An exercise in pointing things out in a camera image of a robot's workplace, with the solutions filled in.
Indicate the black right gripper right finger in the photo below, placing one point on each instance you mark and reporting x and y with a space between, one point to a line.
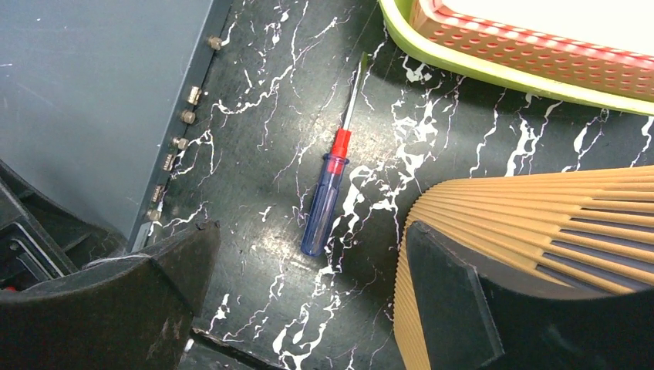
477 313

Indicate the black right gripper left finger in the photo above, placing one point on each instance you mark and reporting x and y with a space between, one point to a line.
129 312

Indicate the orange slatted waste bin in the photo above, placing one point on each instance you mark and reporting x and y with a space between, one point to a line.
592 228

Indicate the blue red screwdriver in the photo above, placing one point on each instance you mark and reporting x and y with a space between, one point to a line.
318 227

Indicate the dark grey flat box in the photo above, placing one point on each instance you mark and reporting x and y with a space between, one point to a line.
96 97

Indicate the pink perforated basket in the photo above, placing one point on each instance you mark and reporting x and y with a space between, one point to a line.
602 46

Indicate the green plastic tray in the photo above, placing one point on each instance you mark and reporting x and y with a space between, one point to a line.
396 13

